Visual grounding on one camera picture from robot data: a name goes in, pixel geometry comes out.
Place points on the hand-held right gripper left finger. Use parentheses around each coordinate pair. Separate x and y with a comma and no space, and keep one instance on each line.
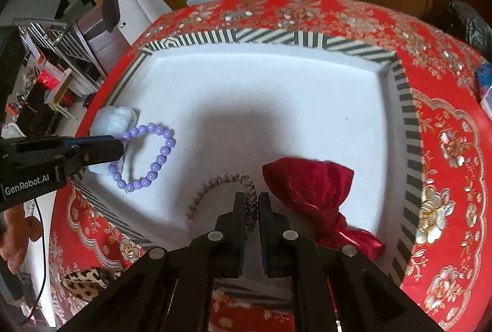
(242,224)

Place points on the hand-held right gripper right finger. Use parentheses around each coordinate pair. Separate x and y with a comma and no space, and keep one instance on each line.
(263,224)

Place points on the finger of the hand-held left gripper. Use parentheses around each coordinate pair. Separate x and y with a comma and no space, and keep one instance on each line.
(92,140)
(103,153)

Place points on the white fluffy scrunchie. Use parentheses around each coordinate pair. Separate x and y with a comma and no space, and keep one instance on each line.
(111,118)

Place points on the red velvet bow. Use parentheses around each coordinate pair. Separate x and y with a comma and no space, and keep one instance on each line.
(307,186)

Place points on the leopard print bow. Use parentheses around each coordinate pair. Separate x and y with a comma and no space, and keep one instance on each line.
(84,280)

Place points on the striped tray box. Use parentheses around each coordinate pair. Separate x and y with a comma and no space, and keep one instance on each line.
(269,93)

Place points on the person's left hand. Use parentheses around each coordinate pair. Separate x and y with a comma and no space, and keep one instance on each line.
(15,239)

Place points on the red bag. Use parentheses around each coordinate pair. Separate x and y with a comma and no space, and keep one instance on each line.
(46,79)

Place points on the dark wooden chair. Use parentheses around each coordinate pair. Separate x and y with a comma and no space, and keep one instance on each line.
(103,47)

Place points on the metal stair railing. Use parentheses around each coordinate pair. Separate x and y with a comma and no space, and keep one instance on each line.
(57,43)

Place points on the white jacket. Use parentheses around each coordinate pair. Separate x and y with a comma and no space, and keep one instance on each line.
(134,5)

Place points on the blue tissue pack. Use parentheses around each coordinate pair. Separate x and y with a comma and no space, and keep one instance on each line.
(485,78)

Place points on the black plastic bag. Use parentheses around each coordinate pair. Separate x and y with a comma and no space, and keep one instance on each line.
(465,24)

